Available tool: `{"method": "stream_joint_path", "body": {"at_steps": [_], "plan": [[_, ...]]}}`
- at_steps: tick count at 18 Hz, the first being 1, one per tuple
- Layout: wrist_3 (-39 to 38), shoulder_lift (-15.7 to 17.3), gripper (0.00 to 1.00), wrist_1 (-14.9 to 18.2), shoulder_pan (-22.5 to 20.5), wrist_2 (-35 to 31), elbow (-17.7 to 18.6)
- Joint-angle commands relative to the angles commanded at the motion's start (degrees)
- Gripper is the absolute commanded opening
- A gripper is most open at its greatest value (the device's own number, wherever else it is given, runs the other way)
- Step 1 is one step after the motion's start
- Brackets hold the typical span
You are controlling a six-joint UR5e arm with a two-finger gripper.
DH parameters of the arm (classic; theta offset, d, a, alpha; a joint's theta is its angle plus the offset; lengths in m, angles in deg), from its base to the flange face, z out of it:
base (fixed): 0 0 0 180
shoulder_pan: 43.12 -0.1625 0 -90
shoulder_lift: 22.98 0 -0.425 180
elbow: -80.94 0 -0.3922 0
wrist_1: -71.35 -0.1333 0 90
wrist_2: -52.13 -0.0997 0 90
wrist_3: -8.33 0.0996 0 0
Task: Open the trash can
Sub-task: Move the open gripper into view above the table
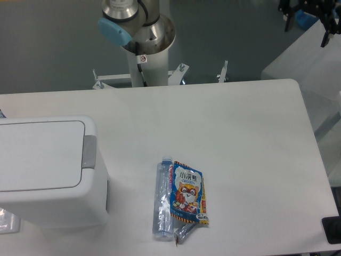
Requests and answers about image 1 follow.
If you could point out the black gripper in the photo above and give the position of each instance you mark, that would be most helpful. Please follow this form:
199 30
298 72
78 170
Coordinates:
325 8

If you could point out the grey lid push button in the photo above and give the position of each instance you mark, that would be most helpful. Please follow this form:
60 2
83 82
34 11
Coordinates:
89 152

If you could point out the white plastic trash can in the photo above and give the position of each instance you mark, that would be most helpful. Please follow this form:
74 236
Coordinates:
82 205

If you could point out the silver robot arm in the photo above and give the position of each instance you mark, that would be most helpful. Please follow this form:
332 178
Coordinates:
140 28

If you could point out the blue shoe cover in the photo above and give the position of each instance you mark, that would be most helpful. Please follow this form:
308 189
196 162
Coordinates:
304 20

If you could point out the white side table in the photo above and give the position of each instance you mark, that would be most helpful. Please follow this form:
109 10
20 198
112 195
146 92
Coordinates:
316 69

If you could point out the black device at edge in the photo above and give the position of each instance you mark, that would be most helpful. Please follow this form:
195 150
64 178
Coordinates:
331 227

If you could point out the blue cartoon snack bag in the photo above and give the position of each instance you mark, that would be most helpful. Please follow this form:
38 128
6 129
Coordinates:
188 198

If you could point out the small silver wrapper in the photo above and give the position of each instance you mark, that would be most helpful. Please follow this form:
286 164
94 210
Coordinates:
182 234

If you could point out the clear plastic water bottle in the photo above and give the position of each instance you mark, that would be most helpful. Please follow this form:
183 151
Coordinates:
163 226

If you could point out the blue patterned object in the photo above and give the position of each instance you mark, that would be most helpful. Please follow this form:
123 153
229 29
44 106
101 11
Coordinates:
2 115

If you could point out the clear plastic bag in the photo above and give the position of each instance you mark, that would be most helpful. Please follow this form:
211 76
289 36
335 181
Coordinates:
9 222

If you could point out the white base frame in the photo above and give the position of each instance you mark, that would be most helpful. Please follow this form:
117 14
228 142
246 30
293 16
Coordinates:
175 77

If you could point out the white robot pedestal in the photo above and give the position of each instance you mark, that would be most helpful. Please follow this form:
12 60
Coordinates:
149 69

